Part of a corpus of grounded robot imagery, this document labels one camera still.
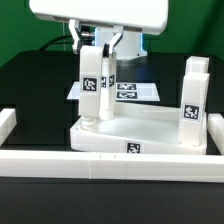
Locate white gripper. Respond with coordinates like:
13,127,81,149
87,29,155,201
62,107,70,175
29,0,169,58

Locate white desk top tray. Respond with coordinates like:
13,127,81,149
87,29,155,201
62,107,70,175
70,102,207,155

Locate white fiducial marker sheet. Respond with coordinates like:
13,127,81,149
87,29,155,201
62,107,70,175
66,81,162,102

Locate white thin cable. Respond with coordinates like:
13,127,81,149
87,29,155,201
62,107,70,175
61,20,67,52

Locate black cable with connector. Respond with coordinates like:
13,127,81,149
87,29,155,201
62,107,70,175
39,33,75,52

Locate white U-shaped fence frame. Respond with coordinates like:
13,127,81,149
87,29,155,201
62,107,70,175
0,108,224,183

